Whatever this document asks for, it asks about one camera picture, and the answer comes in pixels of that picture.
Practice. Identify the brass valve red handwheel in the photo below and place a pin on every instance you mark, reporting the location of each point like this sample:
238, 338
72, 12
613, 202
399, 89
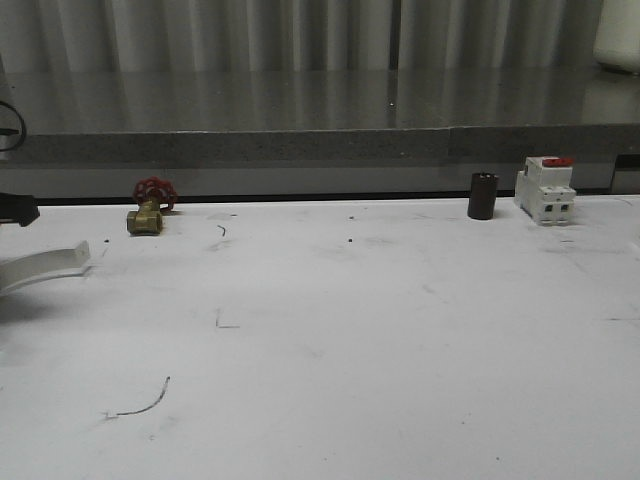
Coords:
154, 197

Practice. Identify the dark brown cylinder coupling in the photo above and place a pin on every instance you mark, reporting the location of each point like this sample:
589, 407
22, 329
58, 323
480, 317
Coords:
483, 193

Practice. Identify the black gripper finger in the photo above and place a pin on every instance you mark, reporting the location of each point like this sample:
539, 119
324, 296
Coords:
18, 209

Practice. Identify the white rice cooker appliance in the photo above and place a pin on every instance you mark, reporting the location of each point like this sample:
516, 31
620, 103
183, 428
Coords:
616, 44

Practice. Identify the white half pipe clamp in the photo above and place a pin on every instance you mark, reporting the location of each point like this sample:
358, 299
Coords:
22, 271

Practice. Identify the white circuit breaker red switch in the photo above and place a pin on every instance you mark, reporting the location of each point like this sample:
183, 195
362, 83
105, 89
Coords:
543, 189

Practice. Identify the grey stone countertop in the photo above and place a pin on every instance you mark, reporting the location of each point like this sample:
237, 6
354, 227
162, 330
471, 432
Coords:
190, 120

